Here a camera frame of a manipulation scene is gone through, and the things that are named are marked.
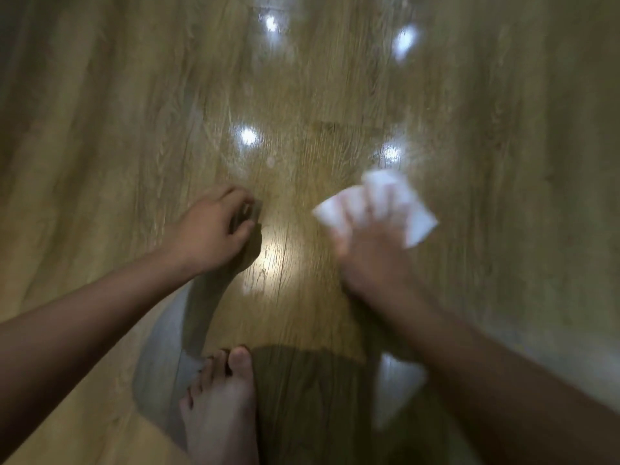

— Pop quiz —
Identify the person's left hand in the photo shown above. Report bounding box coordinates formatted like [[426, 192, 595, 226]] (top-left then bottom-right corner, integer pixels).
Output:
[[161, 184, 258, 278]]

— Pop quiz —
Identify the person's right hand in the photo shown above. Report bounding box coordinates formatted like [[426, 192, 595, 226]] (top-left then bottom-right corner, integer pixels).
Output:
[[331, 187, 423, 308]]

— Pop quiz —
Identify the white towel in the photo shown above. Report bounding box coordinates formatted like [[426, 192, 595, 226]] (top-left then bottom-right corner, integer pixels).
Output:
[[311, 169, 440, 251]]

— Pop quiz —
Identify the person's right forearm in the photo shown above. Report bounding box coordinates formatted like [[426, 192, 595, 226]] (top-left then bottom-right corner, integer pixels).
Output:
[[366, 285, 620, 465]]

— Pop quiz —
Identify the person's left forearm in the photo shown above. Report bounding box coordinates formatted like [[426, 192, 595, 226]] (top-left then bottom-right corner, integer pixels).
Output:
[[0, 249, 200, 453]]

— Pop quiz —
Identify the person's left foot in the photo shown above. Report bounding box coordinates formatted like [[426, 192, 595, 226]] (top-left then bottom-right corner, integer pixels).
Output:
[[178, 345, 260, 465]]

